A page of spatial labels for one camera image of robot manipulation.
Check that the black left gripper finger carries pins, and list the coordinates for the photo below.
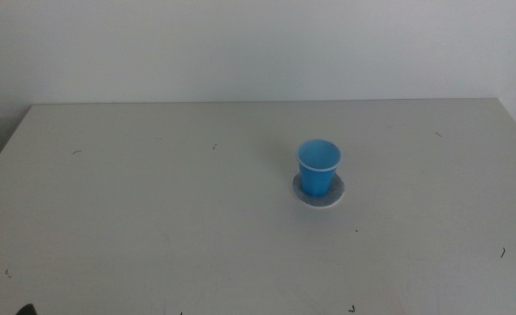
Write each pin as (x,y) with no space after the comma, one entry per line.
(27,310)

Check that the blue plastic cup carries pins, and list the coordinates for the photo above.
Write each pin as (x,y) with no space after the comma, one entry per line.
(317,179)

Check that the round grey cup mat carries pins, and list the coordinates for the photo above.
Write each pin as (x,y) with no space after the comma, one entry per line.
(337,190)

